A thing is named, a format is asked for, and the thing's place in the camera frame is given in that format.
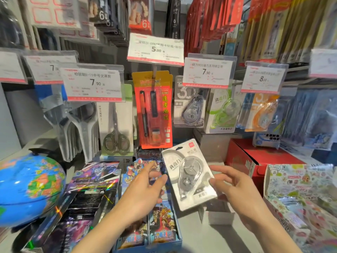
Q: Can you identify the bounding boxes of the person's left hand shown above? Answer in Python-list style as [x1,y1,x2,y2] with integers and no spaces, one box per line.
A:
[115,160,168,225]

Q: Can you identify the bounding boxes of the white price tag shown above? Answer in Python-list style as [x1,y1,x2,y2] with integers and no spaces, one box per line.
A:
[127,33,185,67]
[0,48,28,84]
[182,53,237,89]
[241,61,289,95]
[23,51,79,85]
[59,63,125,103]
[308,48,337,79]

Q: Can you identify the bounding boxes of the blue cartoon card display box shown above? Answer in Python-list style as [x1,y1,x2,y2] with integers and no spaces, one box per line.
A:
[113,192,183,253]

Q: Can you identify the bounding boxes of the clear pack black scissors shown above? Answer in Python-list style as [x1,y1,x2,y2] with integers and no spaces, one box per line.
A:
[0,0,26,49]

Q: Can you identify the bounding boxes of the red cardboard box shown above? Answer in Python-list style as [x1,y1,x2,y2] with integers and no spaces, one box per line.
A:
[225,138,306,195]

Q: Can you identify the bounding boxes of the orange correction tape pack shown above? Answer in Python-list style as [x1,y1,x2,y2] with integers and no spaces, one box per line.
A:
[245,93,280,132]

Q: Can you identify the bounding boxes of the white pastel print box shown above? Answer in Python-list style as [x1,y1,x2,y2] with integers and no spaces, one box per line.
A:
[199,197,235,226]

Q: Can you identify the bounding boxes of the black holographic card box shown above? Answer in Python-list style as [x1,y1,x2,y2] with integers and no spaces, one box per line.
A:
[21,161,121,253]

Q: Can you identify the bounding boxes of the person's left forearm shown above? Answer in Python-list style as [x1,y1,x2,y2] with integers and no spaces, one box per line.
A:
[71,205,148,253]

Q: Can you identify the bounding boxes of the white cardboard box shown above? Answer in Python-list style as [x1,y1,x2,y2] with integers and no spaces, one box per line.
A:
[193,128,243,162]

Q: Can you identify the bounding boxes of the row of blue stationery packs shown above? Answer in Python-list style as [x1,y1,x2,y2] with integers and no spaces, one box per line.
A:
[282,89,337,150]

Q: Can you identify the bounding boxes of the clear blister compass package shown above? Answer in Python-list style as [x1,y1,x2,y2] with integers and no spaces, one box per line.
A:
[252,96,290,149]

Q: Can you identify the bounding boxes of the clear packs of grey scissors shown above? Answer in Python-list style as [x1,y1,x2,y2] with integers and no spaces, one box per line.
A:
[43,101,99,164]

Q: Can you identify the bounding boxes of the green correction tape package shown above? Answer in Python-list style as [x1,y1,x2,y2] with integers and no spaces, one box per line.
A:
[205,85,244,134]

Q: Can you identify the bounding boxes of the white red label sticker packs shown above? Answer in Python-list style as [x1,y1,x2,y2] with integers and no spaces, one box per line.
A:
[25,0,98,40]

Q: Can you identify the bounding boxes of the blue globe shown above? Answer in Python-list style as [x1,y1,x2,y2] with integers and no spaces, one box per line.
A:
[0,153,66,228]

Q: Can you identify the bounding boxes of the person's right hand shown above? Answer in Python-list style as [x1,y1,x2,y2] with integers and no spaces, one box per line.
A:
[209,164,264,227]

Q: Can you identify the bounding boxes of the orange pen set packages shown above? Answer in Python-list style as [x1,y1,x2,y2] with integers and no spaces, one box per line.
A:
[131,70,174,150]

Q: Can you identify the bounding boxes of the cartoon sticker sheet packs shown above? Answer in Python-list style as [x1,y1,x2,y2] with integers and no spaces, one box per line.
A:
[137,147,163,161]

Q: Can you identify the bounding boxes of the white grey correction tape pack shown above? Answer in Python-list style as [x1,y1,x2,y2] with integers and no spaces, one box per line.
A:
[161,146,218,212]

